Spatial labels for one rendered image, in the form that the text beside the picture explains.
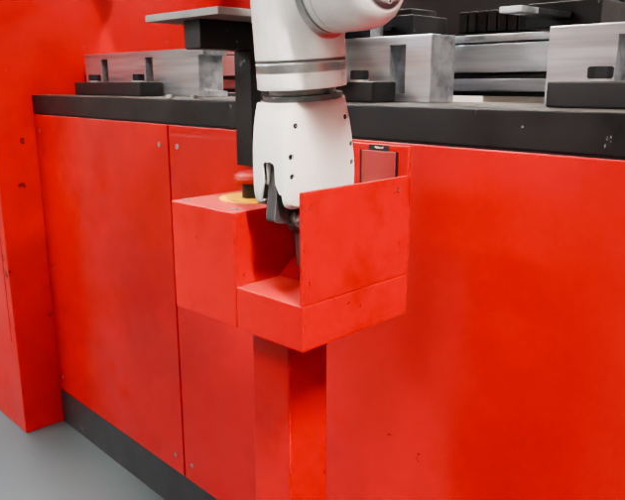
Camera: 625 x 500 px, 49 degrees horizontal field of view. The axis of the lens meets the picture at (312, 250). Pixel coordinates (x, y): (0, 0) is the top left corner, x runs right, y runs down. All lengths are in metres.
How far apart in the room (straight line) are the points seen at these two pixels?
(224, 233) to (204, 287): 0.07
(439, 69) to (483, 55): 0.26
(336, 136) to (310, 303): 0.16
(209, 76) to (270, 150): 0.82
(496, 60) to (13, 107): 1.13
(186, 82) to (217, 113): 0.30
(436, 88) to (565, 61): 0.20
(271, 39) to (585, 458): 0.56
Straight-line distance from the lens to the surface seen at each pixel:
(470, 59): 1.29
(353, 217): 0.65
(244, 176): 0.73
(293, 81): 0.61
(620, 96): 0.82
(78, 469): 1.80
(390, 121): 0.90
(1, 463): 1.90
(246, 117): 1.08
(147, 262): 1.43
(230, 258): 0.68
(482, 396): 0.89
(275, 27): 0.62
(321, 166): 0.64
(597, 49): 0.89
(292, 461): 0.79
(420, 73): 1.02
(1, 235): 1.85
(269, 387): 0.77
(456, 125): 0.84
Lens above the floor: 0.90
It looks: 14 degrees down
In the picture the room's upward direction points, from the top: straight up
